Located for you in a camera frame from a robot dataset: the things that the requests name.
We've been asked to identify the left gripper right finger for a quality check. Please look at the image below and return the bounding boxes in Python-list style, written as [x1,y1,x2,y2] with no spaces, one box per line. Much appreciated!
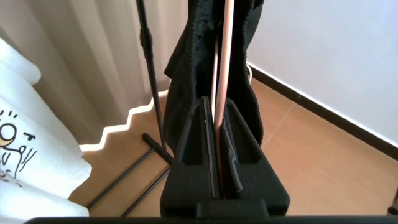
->
[217,98,291,218]

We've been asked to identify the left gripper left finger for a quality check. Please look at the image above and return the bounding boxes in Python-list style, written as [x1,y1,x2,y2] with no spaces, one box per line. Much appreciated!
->
[160,96,222,218]

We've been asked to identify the black garment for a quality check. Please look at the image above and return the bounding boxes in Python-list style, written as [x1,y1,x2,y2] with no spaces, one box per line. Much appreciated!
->
[163,0,265,154]

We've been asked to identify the pink clothes hanger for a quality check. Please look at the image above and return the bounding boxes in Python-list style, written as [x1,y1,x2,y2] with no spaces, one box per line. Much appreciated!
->
[210,0,236,129]

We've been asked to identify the white printed t-shirt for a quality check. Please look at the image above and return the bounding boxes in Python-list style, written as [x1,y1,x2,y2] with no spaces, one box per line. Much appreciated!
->
[0,37,93,218]

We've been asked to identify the black clothes rack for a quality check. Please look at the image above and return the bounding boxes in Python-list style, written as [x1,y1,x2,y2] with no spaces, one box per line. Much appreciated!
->
[86,0,175,218]

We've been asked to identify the beige curtain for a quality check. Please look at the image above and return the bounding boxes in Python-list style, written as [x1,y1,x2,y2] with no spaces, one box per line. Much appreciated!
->
[0,0,190,146]

